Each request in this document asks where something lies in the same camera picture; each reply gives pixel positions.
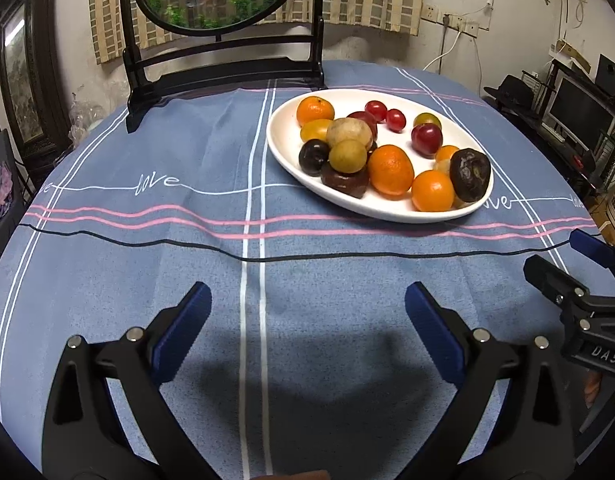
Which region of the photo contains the small tan round fruit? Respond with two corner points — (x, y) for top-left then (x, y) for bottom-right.
(328, 139), (369, 173)

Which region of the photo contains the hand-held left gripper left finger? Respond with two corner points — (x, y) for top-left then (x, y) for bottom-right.
(41, 281), (213, 480)

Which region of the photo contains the orange mandarin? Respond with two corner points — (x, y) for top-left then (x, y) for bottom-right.
(296, 96), (335, 128)

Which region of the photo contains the beige checked curtain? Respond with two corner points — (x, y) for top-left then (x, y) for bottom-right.
(87, 0), (428, 66)

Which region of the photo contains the person's right hand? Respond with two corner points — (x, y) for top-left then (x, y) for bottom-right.
(584, 369), (615, 411)

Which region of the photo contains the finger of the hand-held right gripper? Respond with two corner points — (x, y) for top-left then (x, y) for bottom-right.
(569, 228), (615, 273)
(524, 254), (615, 312)

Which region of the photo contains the large dark red tomato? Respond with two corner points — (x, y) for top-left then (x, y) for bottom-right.
(346, 110), (379, 138)

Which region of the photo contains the large orange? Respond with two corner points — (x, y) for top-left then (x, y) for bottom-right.
(367, 144), (415, 198)

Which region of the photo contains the white power cable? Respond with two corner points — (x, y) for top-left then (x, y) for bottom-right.
(422, 25), (463, 72)

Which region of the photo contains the round goldfish table screen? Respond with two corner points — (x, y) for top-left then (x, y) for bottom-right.
(122, 0), (328, 134)

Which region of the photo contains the black hat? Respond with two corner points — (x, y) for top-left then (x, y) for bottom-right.
(483, 75), (535, 111)

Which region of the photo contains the blue striped tablecloth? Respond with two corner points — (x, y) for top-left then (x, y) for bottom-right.
(0, 60), (615, 480)

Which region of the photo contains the dark brown mangosteen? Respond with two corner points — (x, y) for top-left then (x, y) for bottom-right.
(449, 148), (492, 203)
(320, 160), (372, 198)

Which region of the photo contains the computer monitor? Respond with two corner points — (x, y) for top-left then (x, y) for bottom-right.
(542, 76), (615, 148)

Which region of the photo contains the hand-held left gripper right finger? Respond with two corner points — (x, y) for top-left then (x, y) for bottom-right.
(402, 281), (578, 480)

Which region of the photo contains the white oval plate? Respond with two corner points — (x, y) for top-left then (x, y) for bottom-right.
(266, 88), (495, 224)

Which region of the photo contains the dark framed picture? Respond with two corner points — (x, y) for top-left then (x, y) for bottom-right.
(0, 2), (58, 148)

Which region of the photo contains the black speaker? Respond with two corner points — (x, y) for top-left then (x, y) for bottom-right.
(595, 54), (615, 96)

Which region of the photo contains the white wall socket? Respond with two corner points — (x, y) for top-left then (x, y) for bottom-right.
(422, 4), (478, 36)

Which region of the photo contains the orange tomato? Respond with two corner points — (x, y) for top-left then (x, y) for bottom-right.
(411, 169), (457, 213)

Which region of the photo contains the clear plastic bag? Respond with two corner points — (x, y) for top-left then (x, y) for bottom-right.
(67, 85), (130, 148)

